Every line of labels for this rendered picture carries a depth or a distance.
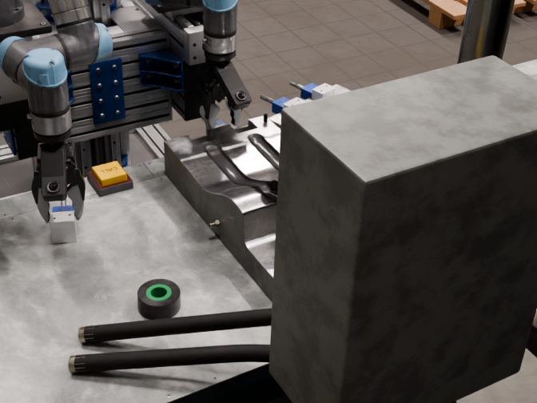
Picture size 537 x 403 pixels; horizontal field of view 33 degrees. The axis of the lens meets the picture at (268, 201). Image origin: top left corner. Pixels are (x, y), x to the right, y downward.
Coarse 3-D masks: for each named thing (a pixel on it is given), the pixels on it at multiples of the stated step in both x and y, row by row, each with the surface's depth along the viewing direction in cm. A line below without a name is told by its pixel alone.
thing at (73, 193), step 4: (68, 188) 178; (72, 188) 178; (76, 188) 178; (68, 192) 178; (72, 192) 178; (76, 192) 178; (68, 196) 179; (72, 196) 179; (76, 196) 179; (80, 196) 179; (72, 200) 179; (76, 200) 179; (80, 200) 180; (72, 204) 180; (76, 204) 180; (80, 204) 180; (76, 208) 181; (80, 208) 181; (76, 212) 181; (80, 212) 182; (76, 216) 182; (80, 216) 183
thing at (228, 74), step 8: (224, 64) 203; (232, 64) 204; (216, 72) 202; (224, 72) 202; (232, 72) 203; (224, 80) 201; (232, 80) 202; (240, 80) 202; (224, 88) 201; (232, 88) 201; (240, 88) 201; (232, 96) 200; (240, 96) 200; (248, 96) 201; (232, 104) 200; (240, 104) 200; (248, 104) 201
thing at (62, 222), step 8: (56, 208) 186; (64, 208) 186; (72, 208) 186; (56, 216) 181; (64, 216) 181; (72, 216) 181; (56, 224) 180; (64, 224) 180; (72, 224) 180; (56, 232) 181; (64, 232) 181; (72, 232) 181; (56, 240) 182; (64, 240) 182; (72, 240) 183
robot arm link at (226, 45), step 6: (204, 36) 200; (234, 36) 199; (204, 42) 199; (210, 42) 199; (216, 42) 198; (222, 42) 198; (228, 42) 199; (234, 42) 200; (210, 48) 199; (216, 48) 199; (222, 48) 199; (228, 48) 199; (234, 48) 201; (216, 54) 200; (222, 54) 200
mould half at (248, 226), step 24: (168, 144) 198; (192, 144) 199; (216, 144) 199; (240, 144) 200; (168, 168) 202; (192, 168) 191; (216, 168) 192; (240, 168) 192; (264, 168) 193; (192, 192) 192; (216, 192) 182; (240, 192) 177; (216, 216) 184; (240, 216) 173; (264, 216) 174; (240, 240) 176; (264, 240) 175; (264, 264) 170; (264, 288) 172
